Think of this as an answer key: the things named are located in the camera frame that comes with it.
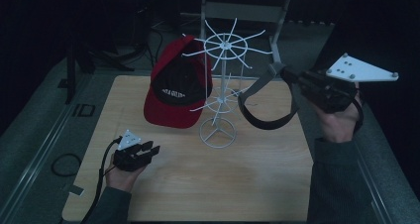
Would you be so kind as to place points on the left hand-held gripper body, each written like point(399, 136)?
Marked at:
point(127, 159)

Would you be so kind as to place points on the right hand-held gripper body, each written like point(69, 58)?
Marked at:
point(327, 91)

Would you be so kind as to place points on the red baseball cap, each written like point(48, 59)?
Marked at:
point(175, 95)

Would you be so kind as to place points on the person's left hand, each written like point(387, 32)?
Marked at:
point(124, 179)

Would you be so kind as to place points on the person's right hand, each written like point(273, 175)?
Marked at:
point(340, 125)

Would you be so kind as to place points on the grey tape piece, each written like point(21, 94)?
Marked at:
point(76, 190)

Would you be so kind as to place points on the black tripod stand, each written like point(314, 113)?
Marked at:
point(71, 75)

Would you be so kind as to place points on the black rectangular floor frame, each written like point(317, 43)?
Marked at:
point(84, 110)

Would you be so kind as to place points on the grey metal table frame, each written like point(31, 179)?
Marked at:
point(244, 12)

